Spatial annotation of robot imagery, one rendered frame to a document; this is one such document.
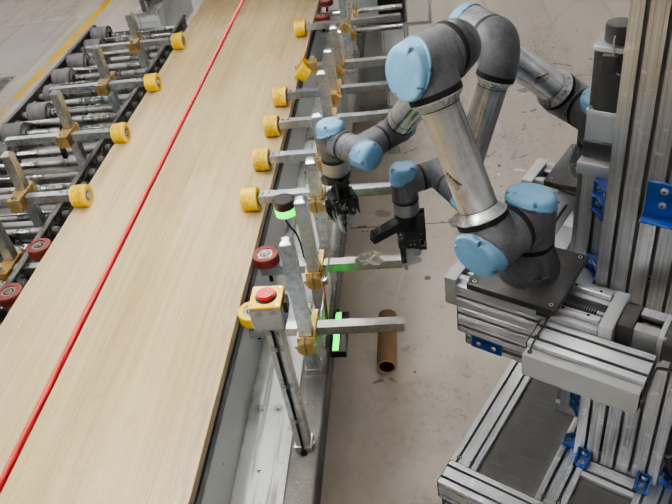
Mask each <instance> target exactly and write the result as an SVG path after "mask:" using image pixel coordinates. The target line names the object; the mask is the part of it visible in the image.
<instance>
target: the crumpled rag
mask: <svg viewBox="0 0 672 504"><path fill-rule="evenodd" d="M380 255H382V253H380V252H378V251H377V250H372V251H369V252H367V253H363V254H361V255H360V256H359V257H358V258H355V259H354V260H355V263H357V264H362V265H364V266H365V265H367V264H372V265H380V264H381V262H383V259H382V258H380Z"/></svg>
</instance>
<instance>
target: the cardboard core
mask: <svg viewBox="0 0 672 504"><path fill-rule="evenodd" d="M395 316H397V314H396V313H395V311H393V310H391V309H384V310H382V311H380V313H379V317H395ZM396 367H397V332H378V347H377V369H378V370H379V371H380V372H382V373H392V372H394V371H395V370H396Z"/></svg>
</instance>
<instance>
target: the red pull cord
mask: <svg viewBox="0 0 672 504"><path fill-rule="evenodd" d="M244 1H245V0H241V2H240V3H239V5H238V7H237V9H236V11H235V13H234V15H233V17H232V19H231V21H230V23H229V25H228V27H227V29H226V31H225V33H224V35H223V37H222V39H221V41H220V43H219V45H218V47H217V49H216V51H215V53H214V55H213V57H212V59H211V61H210V63H209V65H208V67H207V69H206V71H205V72H204V74H203V76H202V78H201V80H200V82H199V84H198V86H197V88H196V90H195V92H194V94H193V96H192V98H191V100H190V102H189V104H188V106H187V108H186V110H185V112H184V114H183V116H182V118H181V120H180V122H179V124H178V126H177V128H176V130H175V132H174V134H173V136H172V138H171V139H170V141H169V143H168V145H167V147H166V149H165V151H164V153H163V155H162V157H161V159H160V161H159V163H158V165H157V167H156V169H155V171H154V173H153V175H152V177H151V179H150V181H149V183H148V185H147V187H146V189H145V191H144V193H143V195H142V197H141V199H140V201H139V203H138V205H137V207H136V208H135V210H134V212H133V214H132V216H131V218H130V220H129V222H128V224H127V226H126V228H125V230H124V232H123V234H122V236H121V238H120V240H119V242H118V244H117V246H116V248H115V250H114V252H113V254H112V256H111V258H110V260H109V262H108V264H107V266H106V268H105V270H104V272H103V274H102V276H101V277H100V279H99V281H98V283H97V285H96V287H95V289H94V291H93V293H92V295H91V297H90V299H89V301H88V303H87V305H86V307H85V309H84V311H83V313H82V315H81V317H80V319H79V321H78V323H77V325H76V327H75V329H74V331H73V333H72V335H71V337H70V339H69V341H68V343H67V345H66V346H65V348H64V350H63V352H62V354H61V356H60V358H59V360H58V362H57V364H56V366H55V368H54V370H53V372H52V374H51V376H50V378H49V380H48V382H47V384H46V386H45V388H44V390H43V392H42V394H41V396H40V398H39V400H38V402H37V404H36V406H35V408H34V410H33V412H32V414H31V415H30V417H29V419H28V421H27V423H26V425H25V427H24V429H23V431H22V433H21V435H20V437H19V439H18V441H17V443H16V445H15V447H14V449H13V451H12V453H11V455H10V457H9V459H8V461H7V463H6V465H5V467H4V469H3V471H2V473H1V475H0V494H1V492H2V490H3V488H4V486H5V484H6V482H7V480H8V477H9V475H10V473H11V471H12V469H13V467H14V465H15V463H16V461H17V459H18V457H19V455H20V453H21V451H22V449H23V447H24V445H25V443H26V441H27V439H28V437H29V435H30V433H31V431H32V429H33V427H34V425H35V423H36V421H37V419H38V417H39V415H40V413H41V411H42V409H43V407H44V405H45V403H46V401H47V399H48V397H49V395H50V393H51V391H52V389H53V387H54V385H55V383H56V381H57V379H58V377H59V375H60V372H61V370H62V368H63V366H64V364H65V362H66V360H67V358H68V356H69V354H70V352H71V350H72V348H73V346H74V344H75V342H76V340H77V338H78V336H79V334H80V332H81V330H82V328H83V326H84V324H85V322H86V320H87V318H88V316H89V314H90V312H91V310H92V308H93V306H94V304H95V302H96V300H97V298H98V296H99V294H100V292H101V290H102V288H103V286H104V284H105V282H106V280H107V278H108V276H109V274H110V272H111V270H112V268H113V265H114V263H115V261H116V259H117V257H118V255H119V253H120V251H121V249H122V247H123V245H124V243H125V241H126V239H127V237H128V235H129V233H130V231H131V229H132V227H133V225H134V223H135V221H136V219H137V217H138V215H139V213H140V211H141V209H142V207H143V205H144V203H145V201H146V199H147V197H148V195H149V193H150V191H151V189H152V187H153V185H154V183H155V181H156V179H157V177H158V175H159V173H160V171H161V169H162V167H163V165H164V163H165V160H166V158H167V156H168V154H169V152H170V150H171V148H172V146H173V144H174V142H175V140H176V138H177V136H178V134H179V132H180V130H181V128H182V126H183V124H184V122H185V120H186V118H187V116H188V114H189V112H190V110H191V108H192V106H193V104H194V102H195V100H196V98H197V96H198V94H199V92H200V90H201V88H202V86H203V84H204V82H205V80H206V78H207V76H208V74H209V72H210V70H211V68H212V66H213V64H214V62H215V60H216V58H217V56H218V53H219V51H220V49H221V47H222V45H223V43H224V41H225V39H226V37H227V35H228V33H229V31H230V29H231V27H232V25H233V23H234V21H235V19H236V17H237V15H238V13H239V11H240V9H241V7H242V5H243V3H244Z"/></svg>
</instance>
